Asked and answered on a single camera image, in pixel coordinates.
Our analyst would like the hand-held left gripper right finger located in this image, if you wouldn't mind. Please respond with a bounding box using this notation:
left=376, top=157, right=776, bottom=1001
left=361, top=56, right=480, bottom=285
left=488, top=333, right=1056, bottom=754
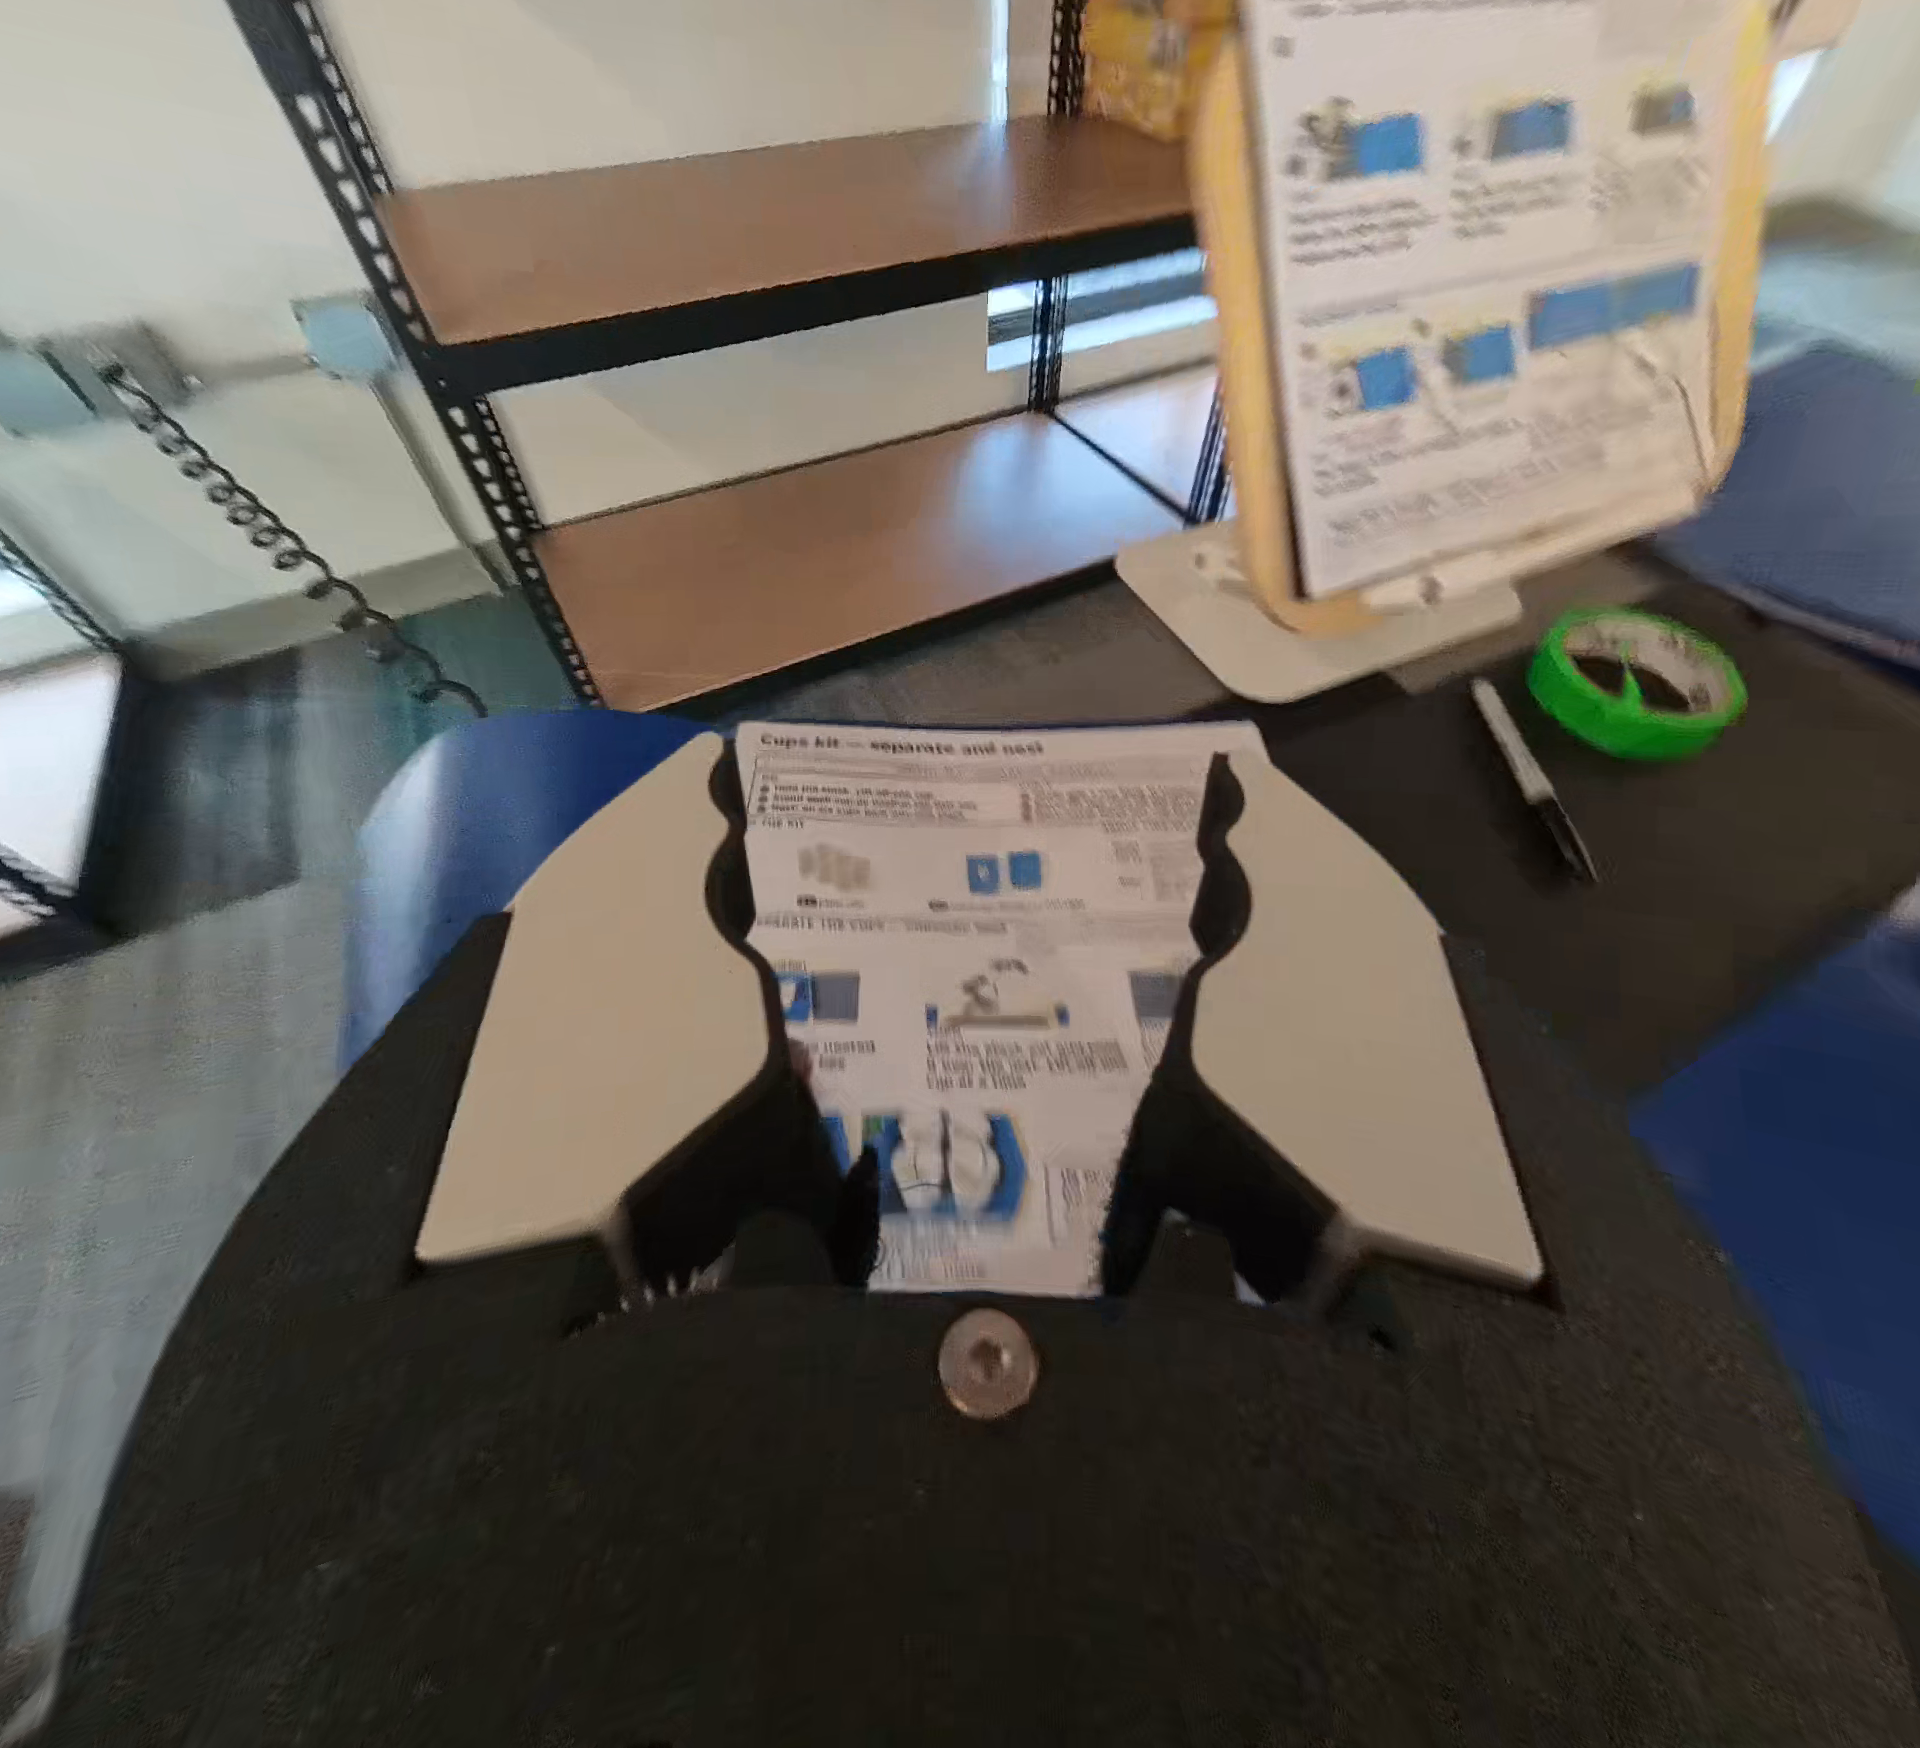
left=1102, top=747, right=1547, bottom=1320

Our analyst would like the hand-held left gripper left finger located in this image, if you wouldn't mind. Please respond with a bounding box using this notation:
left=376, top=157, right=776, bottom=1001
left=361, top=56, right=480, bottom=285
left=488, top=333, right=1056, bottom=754
left=415, top=732, right=843, bottom=1297

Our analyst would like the printed instruction sheet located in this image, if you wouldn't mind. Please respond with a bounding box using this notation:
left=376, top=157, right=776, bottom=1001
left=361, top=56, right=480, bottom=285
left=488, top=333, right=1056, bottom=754
left=735, top=721, right=1274, bottom=1294

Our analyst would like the black desk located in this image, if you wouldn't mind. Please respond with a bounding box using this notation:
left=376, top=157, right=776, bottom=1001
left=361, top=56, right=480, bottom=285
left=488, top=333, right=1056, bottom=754
left=0, top=547, right=1920, bottom=1553

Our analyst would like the black marker pen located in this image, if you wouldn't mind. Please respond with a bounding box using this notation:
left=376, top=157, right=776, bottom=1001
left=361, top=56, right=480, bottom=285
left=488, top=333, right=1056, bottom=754
left=1471, top=674, right=1602, bottom=883

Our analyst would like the instruction sheet on wooden stand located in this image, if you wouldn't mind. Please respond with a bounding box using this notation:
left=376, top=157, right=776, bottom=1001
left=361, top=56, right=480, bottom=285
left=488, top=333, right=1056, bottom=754
left=1118, top=0, right=1780, bottom=706

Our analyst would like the green tape roll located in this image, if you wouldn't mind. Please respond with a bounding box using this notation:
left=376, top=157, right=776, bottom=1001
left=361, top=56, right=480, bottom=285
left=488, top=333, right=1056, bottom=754
left=1528, top=603, right=1749, bottom=763

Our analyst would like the bright blue folder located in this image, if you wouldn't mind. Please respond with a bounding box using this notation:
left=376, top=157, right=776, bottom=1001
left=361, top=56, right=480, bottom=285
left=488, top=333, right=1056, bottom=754
left=1629, top=909, right=1920, bottom=1553

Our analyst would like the dark blue folder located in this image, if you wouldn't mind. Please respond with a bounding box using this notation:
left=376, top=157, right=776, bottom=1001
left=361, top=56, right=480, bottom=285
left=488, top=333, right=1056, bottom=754
left=1644, top=346, right=1920, bottom=670

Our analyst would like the grey junction box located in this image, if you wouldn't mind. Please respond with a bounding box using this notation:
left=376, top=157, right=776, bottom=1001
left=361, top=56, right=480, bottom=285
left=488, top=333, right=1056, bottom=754
left=293, top=292, right=407, bottom=380

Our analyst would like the black metal shelving rack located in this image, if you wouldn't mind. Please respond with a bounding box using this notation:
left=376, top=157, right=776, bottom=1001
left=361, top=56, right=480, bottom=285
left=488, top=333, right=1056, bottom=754
left=144, top=0, right=1247, bottom=713

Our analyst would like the yellow box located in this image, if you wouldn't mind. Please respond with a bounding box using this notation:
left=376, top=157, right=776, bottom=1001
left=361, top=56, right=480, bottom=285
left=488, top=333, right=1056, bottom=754
left=1080, top=0, right=1241, bottom=143

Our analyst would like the black coiled cable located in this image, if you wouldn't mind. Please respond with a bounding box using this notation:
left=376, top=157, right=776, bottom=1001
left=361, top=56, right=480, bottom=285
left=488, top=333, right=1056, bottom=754
left=91, top=360, right=488, bottom=713

